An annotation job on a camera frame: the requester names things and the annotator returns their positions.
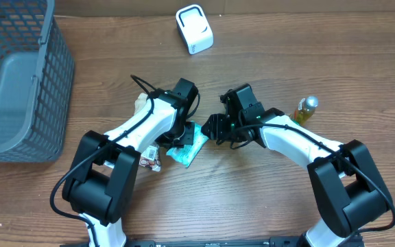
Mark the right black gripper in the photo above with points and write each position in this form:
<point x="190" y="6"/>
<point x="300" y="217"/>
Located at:
<point x="220" y="125"/>

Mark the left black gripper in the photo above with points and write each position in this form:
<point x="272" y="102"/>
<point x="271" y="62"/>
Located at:
<point x="186" y="136"/>

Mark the mint green wipes pack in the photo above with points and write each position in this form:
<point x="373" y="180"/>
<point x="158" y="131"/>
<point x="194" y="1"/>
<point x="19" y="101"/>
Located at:
<point x="187" y="154"/>

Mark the brown white snack bag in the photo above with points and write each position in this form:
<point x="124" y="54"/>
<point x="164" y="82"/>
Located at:
<point x="150" y="157"/>

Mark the yellow dish soap bottle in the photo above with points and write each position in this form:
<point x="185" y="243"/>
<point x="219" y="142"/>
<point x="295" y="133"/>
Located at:
<point x="305" y="110"/>

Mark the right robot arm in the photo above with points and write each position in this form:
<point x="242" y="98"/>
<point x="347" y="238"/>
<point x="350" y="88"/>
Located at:
<point x="351" y="195"/>

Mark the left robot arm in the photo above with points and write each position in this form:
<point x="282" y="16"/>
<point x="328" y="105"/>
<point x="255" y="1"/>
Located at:
<point x="101" y="179"/>

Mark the white barcode scanner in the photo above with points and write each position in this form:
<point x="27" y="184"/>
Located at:
<point x="194" y="28"/>

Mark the grey plastic shopping basket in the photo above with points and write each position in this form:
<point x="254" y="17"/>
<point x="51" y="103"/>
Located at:
<point x="36" y="80"/>

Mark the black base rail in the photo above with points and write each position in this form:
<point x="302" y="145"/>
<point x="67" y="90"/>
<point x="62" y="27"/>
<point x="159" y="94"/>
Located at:
<point x="271" y="242"/>

